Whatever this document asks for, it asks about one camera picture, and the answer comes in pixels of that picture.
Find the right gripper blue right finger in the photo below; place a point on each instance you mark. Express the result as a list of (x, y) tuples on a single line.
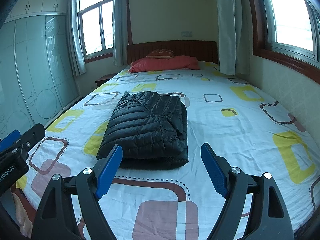
[(268, 215)]

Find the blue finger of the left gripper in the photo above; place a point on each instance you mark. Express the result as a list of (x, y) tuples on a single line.
[(9, 140)]

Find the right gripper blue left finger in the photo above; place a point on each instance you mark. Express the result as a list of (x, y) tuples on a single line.
[(55, 218)]

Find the black quilted down jacket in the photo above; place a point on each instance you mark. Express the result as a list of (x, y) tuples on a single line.
[(151, 129)]

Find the left bedroom window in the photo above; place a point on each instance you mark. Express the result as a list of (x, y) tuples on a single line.
[(96, 28)]

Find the bedroom window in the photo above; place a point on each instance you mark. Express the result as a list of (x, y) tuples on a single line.
[(96, 28), (287, 32)]

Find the right bedroom window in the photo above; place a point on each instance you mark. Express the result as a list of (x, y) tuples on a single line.
[(287, 32)]

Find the glass sliding wardrobe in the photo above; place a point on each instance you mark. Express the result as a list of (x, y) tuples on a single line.
[(37, 82)]

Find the dark wooden nightstand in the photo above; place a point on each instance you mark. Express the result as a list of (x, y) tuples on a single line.
[(104, 79)]

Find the orange embroidered cushion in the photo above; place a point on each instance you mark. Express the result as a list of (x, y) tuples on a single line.
[(161, 54)]

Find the red pillow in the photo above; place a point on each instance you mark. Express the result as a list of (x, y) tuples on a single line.
[(178, 62)]

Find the dark wooden headboard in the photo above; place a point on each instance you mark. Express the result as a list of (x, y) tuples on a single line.
[(202, 50)]

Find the pale curtain by headboard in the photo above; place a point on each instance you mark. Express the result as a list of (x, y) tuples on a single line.
[(233, 38)]

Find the white wall socket plate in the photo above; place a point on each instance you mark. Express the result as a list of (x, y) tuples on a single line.
[(186, 33)]

